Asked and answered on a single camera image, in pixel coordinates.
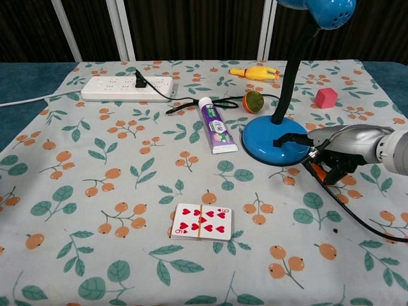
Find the black power cable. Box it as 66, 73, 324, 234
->
134, 69, 282, 115

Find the blue desk lamp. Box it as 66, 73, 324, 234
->
242, 0, 356, 166

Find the purple toothpaste tube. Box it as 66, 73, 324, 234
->
198, 97, 238, 155

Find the white power strip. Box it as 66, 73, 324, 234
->
80, 75, 178, 103

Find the white power strip cable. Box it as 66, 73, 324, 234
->
0, 88, 82, 107

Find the pink cube block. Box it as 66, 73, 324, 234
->
315, 88, 338, 110

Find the deck of playing cards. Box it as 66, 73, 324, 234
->
168, 203, 234, 242

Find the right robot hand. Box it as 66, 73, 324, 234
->
273, 124, 395, 186

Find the white metal frame post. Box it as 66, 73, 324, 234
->
106, 0, 137, 62
50, 0, 83, 62
256, 0, 277, 61

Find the orange and green ball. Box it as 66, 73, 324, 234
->
243, 91, 265, 114

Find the black robot hand cable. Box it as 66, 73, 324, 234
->
302, 152, 408, 244

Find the floral patterned tablecloth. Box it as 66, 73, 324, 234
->
0, 59, 408, 306

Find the yellow rubber chicken toy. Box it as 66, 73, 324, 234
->
229, 66, 282, 82

